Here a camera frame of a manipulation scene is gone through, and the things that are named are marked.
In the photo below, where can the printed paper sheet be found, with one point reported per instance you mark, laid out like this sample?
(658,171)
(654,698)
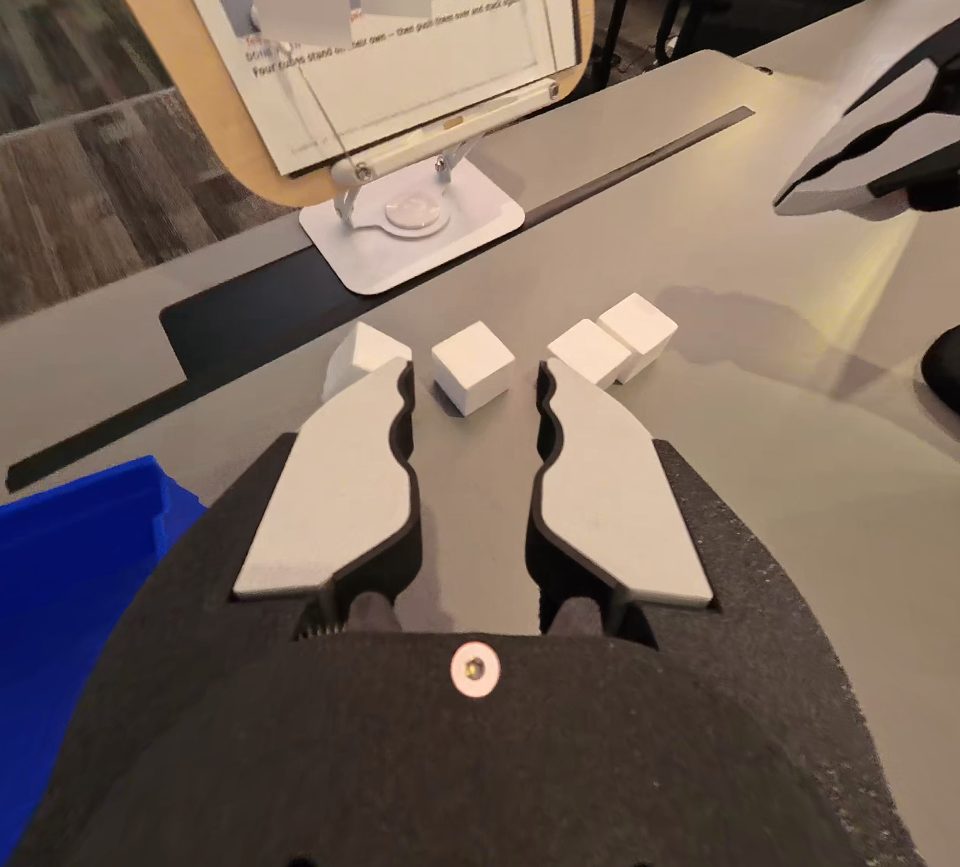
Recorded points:
(420,79)

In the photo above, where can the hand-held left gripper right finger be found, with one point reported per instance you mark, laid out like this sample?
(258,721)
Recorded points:
(622,507)

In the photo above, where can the wooden board document stand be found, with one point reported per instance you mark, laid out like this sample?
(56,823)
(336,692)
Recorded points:
(187,94)

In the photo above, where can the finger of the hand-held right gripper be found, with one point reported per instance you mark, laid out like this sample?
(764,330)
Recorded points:
(907,91)
(885,154)

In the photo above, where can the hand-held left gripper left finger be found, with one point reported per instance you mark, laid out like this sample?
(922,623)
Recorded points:
(330,507)

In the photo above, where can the white foam cube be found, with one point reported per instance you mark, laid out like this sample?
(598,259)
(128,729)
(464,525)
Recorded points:
(472,368)
(637,334)
(589,353)
(364,353)

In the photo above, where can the blue plastic bin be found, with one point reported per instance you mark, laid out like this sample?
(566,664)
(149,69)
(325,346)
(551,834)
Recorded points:
(67,582)

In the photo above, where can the black wrist rest pad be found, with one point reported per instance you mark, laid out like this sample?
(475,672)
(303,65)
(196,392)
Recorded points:
(941,372)

